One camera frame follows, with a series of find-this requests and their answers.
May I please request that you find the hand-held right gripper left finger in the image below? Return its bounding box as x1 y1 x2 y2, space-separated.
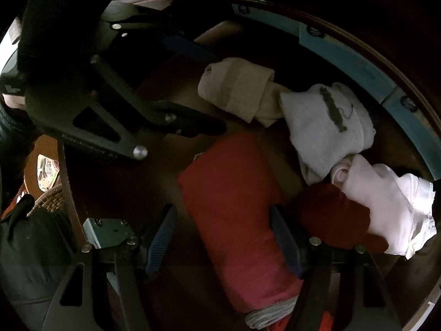
39 203 178 331

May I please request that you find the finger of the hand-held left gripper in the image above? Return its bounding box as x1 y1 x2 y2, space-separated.
26 55 228 161
100 3 223 65

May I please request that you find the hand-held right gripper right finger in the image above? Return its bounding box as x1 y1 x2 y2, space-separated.
269 204 405 331

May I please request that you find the dark red underwear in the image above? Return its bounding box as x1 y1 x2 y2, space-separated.
287 183 390 255

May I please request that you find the beige underwear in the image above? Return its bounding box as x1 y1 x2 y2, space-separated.
198 58 293 127

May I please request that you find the red underwear grey waistband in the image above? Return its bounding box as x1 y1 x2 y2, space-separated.
177 133 305 331

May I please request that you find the pale pink underwear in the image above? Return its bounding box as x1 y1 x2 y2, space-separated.
330 153 436 260

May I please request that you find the white underwear dark stripe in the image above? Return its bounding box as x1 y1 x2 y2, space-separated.
279 83 377 185

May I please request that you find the person's left forearm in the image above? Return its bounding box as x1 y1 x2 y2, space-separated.
0 105 40 166

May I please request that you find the wicker basket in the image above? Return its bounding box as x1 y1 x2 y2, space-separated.
24 183 66 214

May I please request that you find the orange floral cloth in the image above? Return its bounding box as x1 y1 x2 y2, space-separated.
22 134 62 194

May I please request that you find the person's dark clothing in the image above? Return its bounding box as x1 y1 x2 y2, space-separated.
0 193 83 331

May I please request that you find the pale blue metal bracket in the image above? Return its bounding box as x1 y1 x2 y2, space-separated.
83 218 138 249

